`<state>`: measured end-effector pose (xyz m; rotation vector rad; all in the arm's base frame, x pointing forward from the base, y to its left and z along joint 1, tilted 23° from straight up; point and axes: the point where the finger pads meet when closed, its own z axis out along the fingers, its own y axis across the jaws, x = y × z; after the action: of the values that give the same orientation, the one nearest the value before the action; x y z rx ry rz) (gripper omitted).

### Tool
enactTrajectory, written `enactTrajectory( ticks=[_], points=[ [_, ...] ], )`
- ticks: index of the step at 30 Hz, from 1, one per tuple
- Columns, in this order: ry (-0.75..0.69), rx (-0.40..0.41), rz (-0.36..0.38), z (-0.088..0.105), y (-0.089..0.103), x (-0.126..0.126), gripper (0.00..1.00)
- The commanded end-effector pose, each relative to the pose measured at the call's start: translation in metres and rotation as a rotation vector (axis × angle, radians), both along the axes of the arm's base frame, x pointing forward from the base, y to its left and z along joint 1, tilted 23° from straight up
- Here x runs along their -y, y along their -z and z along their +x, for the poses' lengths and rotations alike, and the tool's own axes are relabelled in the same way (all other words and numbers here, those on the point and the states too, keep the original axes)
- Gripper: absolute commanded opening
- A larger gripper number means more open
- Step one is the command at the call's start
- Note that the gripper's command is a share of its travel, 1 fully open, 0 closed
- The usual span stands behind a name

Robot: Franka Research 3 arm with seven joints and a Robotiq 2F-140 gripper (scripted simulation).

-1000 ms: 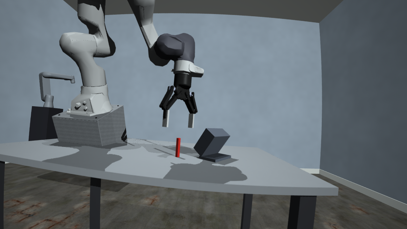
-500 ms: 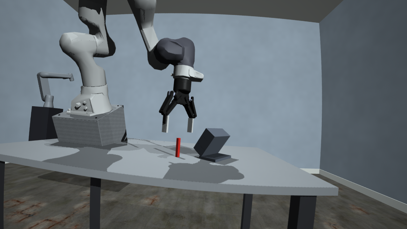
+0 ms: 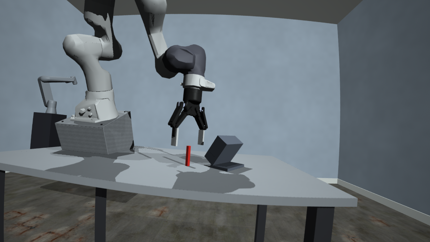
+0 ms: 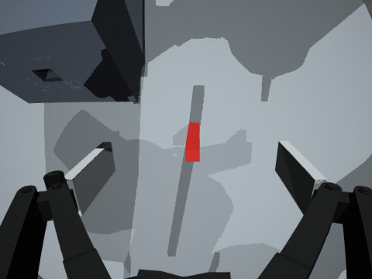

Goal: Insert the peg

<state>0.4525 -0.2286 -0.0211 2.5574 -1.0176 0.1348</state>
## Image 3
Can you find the red rectangular bar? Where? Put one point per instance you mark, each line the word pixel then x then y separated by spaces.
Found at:
pixel 187 162

